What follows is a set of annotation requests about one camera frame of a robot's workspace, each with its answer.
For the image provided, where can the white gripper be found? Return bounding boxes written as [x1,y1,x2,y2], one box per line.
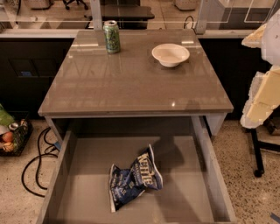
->
[240,9,280,129]

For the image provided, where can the blue Kettle chip bag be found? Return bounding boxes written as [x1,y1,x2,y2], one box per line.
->
[108,145,163,213]

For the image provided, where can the grey open top drawer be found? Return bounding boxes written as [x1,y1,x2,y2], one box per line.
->
[36,115,237,224]

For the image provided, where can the green bag in basket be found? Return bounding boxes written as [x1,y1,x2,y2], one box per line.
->
[0,103,14,126]

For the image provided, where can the black wheeled stand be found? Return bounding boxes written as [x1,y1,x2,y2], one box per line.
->
[247,117,280,178]

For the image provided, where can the white bowl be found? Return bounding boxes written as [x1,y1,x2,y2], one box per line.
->
[151,44,190,67]

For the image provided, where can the green soda can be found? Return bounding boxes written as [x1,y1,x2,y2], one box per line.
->
[103,20,121,53]

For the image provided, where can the black basket with fruit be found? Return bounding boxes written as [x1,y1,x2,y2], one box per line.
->
[0,119,32,157]

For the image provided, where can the orange fruit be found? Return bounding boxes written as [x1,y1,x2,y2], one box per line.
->
[2,131,13,143]

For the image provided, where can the black floor cable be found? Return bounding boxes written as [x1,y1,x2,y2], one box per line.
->
[21,127,60,199]

